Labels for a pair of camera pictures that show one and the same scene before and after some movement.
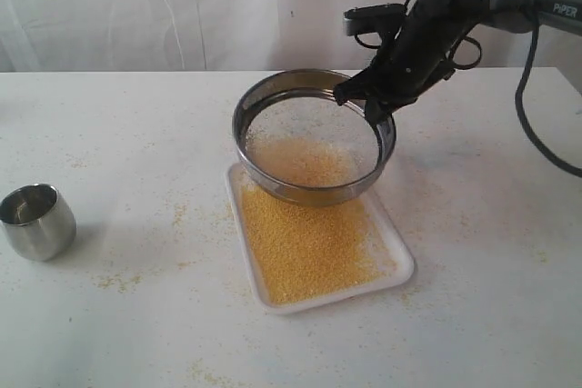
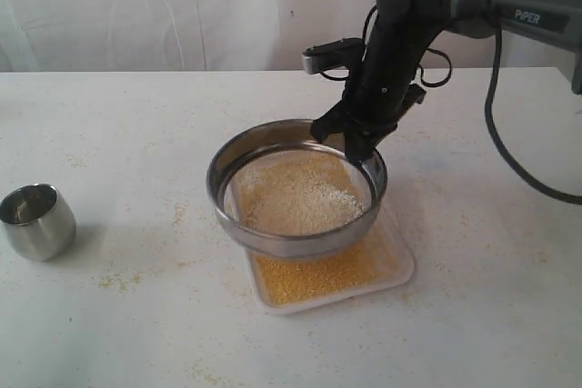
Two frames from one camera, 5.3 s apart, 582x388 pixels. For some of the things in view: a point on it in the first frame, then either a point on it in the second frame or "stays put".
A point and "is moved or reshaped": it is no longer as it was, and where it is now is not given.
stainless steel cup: x=38 y=223 stays put
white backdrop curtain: x=106 y=12 stays put
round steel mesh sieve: x=296 y=145 is moved or reshaped
